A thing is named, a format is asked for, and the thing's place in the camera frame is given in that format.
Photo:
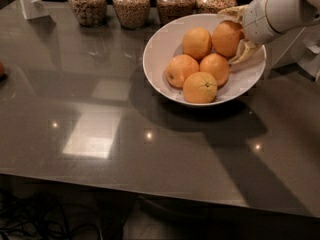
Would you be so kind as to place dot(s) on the orange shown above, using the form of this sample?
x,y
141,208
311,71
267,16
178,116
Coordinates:
x,y
179,69
226,38
217,66
196,42
200,88

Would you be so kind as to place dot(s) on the glass jar of nuts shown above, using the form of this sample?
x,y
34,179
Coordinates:
x,y
89,13

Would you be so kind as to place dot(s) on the white ceramic bowl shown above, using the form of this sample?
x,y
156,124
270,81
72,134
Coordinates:
x,y
166,44

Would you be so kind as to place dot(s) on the white stand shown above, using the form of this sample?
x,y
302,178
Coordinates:
x,y
32,9

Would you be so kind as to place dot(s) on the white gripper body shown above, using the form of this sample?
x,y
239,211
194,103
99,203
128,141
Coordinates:
x,y
256,20

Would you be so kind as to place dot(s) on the orange front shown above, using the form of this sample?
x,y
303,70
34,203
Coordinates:
x,y
200,88

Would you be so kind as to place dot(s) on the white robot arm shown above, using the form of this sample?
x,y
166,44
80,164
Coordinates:
x,y
285,15

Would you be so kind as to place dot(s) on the cream robot base part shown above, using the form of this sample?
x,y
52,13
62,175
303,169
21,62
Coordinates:
x,y
300,46

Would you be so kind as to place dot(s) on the glass jar of grains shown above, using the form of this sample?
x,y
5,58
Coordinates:
x,y
132,14

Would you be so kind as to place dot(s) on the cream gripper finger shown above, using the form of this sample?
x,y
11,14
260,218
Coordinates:
x,y
246,49
235,13

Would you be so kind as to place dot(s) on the glass jar of brown seeds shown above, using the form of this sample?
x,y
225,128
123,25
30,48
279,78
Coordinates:
x,y
169,10

